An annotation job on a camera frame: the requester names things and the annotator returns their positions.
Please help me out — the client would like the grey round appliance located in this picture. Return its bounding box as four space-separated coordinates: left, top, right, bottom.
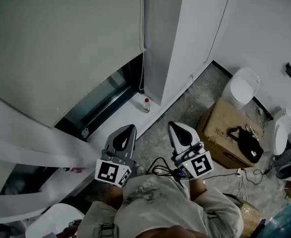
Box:
275 147 291 182

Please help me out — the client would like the white roller blind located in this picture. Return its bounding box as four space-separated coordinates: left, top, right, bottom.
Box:
0 0 146 129

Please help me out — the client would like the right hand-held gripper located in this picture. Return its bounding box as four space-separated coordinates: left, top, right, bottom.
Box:
167 121 215 181

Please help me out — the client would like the white curved panel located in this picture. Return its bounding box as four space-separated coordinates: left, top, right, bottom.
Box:
0 131 98 170

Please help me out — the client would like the black cable bundle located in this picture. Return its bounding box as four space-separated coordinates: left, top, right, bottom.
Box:
147 157 186 184

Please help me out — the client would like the person's beige shirt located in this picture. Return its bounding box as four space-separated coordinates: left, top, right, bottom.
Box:
77 174 244 238

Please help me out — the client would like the white toilet with side panel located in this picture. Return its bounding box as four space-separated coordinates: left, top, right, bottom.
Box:
269 107 291 156

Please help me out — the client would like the white toilet with closed lid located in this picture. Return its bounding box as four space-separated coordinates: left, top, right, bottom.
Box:
221 67 261 110

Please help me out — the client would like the person's head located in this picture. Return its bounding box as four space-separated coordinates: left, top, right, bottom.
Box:
138 224 208 238

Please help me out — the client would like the dark window frame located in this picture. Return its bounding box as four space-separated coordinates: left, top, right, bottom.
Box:
55 53 145 143

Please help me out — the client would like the white bead pull chain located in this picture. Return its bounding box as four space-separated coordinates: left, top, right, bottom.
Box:
138 0 146 92

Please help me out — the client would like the person's right forearm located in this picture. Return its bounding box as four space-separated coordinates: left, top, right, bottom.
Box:
189 178 208 203

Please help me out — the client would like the person's left forearm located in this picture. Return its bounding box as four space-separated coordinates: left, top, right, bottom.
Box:
105 182 124 209

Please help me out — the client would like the grey chest strap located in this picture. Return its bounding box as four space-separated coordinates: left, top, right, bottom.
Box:
99 213 116 238

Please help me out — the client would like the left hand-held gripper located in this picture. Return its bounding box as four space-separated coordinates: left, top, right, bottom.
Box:
95 124 138 188

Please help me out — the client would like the white window sill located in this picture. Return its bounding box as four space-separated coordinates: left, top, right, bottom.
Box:
40 92 161 200

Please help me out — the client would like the black pouch bag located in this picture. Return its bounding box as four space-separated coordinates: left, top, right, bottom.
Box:
228 125 264 164

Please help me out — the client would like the white ceramic basin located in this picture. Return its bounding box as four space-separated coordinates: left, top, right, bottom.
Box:
25 203 85 238

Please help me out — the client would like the brown cardboard box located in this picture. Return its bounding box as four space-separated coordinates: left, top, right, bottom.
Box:
196 99 265 170

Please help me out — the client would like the thin wall cable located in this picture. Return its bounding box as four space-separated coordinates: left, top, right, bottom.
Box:
203 0 234 64

